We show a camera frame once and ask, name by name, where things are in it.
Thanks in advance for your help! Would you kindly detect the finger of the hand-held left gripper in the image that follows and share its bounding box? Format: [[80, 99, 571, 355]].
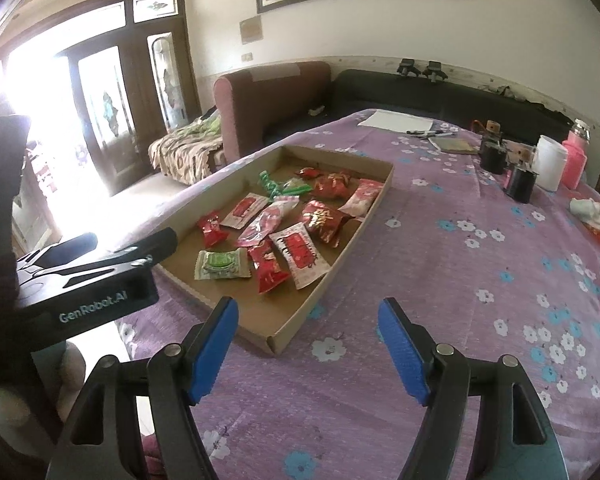
[[40, 232, 100, 267], [16, 226, 177, 289]]

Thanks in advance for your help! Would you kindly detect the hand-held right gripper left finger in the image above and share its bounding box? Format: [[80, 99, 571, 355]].
[[47, 296, 240, 480]]

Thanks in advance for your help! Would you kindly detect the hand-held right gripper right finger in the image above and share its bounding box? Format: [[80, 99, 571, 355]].
[[377, 297, 558, 480]]

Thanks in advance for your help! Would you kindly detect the cardboard tray box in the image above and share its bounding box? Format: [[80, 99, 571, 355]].
[[152, 145, 395, 356]]

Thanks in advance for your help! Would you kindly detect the small red candy packet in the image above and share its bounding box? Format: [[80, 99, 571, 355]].
[[196, 212, 230, 248]]

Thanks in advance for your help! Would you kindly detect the pale green snack packet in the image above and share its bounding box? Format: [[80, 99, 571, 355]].
[[194, 248, 252, 281]]

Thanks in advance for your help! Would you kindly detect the red cartoon girl snack packet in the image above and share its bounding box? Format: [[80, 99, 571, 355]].
[[247, 239, 290, 295]]

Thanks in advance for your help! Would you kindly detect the large white red snack packet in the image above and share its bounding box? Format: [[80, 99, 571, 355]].
[[220, 192, 271, 231]]

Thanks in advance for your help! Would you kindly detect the small white red snack packet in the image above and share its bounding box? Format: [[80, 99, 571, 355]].
[[269, 222, 333, 291]]

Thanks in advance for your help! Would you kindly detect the dark red foil snack packet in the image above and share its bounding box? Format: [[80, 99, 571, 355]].
[[300, 200, 353, 249], [312, 172, 355, 200]]

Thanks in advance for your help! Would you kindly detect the green candy packet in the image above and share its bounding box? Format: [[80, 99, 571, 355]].
[[257, 170, 284, 201]]

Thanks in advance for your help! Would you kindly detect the pink cartoon snack packet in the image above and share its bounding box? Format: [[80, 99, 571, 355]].
[[337, 178, 385, 218]]

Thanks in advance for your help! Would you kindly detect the clear green-edged cookie packet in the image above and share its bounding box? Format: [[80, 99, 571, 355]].
[[279, 177, 313, 197]]

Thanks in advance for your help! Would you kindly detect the person's left hand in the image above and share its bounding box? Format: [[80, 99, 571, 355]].
[[0, 341, 88, 428]]

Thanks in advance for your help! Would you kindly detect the purple floral tablecloth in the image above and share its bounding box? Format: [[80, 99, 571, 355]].
[[115, 107, 600, 480]]

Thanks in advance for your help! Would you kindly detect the patterned blanket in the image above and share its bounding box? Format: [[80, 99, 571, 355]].
[[147, 110, 228, 188]]

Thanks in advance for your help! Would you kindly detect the wooden glass door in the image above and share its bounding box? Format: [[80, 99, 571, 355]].
[[65, 0, 201, 196]]

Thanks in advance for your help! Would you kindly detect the black canister wooden cap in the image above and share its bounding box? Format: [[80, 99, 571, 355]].
[[502, 146, 540, 204], [479, 120, 508, 175]]

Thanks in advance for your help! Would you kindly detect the brown armchair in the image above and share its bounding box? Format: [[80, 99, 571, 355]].
[[214, 61, 332, 171]]

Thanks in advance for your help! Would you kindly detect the brown notebook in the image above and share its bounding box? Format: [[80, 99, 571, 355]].
[[428, 136, 481, 156]]

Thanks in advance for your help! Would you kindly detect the white paper sheet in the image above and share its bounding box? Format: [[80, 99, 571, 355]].
[[357, 110, 433, 132]]

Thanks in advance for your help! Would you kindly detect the white cloth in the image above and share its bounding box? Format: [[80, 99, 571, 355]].
[[569, 197, 600, 236]]

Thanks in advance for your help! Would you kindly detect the white plastic container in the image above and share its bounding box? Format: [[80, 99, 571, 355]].
[[534, 135, 569, 192]]

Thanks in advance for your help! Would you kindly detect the pink sleeved bottle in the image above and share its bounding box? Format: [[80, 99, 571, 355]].
[[560, 119, 592, 191]]

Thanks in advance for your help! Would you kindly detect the black sofa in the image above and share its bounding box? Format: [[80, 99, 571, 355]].
[[262, 69, 600, 161]]

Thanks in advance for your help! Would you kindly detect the small wall plaque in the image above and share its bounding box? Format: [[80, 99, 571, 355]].
[[240, 16, 265, 45]]

